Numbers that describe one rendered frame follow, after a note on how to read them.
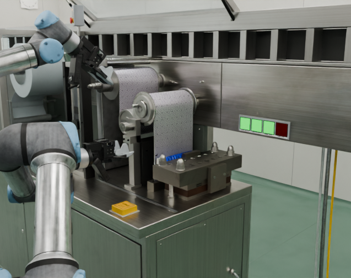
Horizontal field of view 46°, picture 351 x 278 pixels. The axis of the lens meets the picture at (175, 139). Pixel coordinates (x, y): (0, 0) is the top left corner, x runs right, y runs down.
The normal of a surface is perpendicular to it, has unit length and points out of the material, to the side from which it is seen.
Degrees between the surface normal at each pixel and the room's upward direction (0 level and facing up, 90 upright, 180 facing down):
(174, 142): 90
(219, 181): 90
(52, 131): 40
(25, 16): 90
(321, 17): 90
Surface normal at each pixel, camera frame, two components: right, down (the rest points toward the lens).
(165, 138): 0.69, 0.16
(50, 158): 0.16, 0.14
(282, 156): -0.72, 0.15
